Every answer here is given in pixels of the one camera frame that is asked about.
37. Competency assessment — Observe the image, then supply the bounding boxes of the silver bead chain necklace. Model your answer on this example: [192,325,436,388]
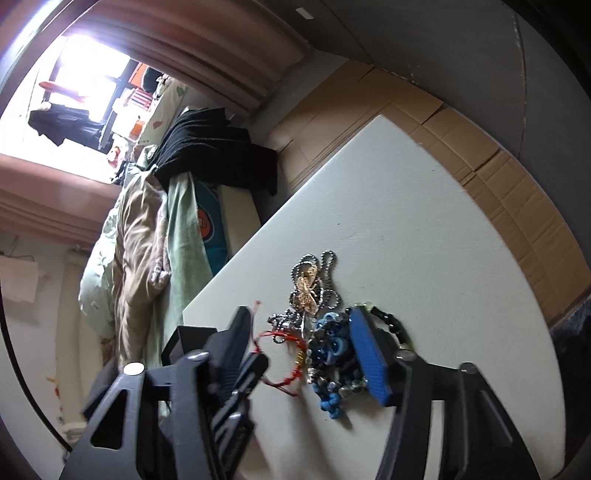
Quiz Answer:
[268,249,343,344]

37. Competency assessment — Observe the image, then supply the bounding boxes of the beige quilt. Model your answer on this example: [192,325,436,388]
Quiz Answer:
[110,168,172,352]

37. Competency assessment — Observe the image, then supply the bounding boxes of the red string bracelet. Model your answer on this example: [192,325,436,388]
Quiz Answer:
[252,300,308,398]

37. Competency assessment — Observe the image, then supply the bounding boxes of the white wall cloth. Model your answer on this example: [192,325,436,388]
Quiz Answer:
[0,255,48,304]

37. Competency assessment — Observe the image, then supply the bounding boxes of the blue printed box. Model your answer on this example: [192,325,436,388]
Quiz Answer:
[196,182,232,274]

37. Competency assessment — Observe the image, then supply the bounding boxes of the dark hanging garment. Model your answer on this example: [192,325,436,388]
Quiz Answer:
[28,104,108,149]

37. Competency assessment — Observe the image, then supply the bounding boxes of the flattened cardboard sheets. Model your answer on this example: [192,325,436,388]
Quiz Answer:
[268,60,591,326]

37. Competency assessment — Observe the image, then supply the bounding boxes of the pink curtain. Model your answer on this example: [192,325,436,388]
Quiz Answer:
[85,0,317,118]
[0,154,122,241]

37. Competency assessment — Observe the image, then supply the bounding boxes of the white pipe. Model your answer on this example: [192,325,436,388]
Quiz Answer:
[54,248,89,428]

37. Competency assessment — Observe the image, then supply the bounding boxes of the green bed sheet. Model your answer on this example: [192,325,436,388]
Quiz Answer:
[148,173,214,365]

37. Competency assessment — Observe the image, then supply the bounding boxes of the black folded cloth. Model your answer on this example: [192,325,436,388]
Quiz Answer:
[154,107,279,195]

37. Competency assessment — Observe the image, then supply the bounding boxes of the blue bead bracelet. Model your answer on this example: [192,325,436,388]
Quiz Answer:
[306,311,370,421]

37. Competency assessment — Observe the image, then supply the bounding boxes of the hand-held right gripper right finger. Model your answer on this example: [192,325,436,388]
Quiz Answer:
[348,305,541,480]

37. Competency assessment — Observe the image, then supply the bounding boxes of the pale patterned pillow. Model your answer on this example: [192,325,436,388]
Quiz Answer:
[137,76,191,151]

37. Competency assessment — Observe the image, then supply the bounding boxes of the gold dragonfly brooch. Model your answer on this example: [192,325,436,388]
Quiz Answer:
[294,262,325,315]

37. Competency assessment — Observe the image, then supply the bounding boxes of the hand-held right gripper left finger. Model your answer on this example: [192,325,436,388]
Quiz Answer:
[60,305,269,480]

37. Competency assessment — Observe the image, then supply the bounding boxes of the black bead bracelet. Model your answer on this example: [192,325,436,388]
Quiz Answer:
[364,302,415,357]

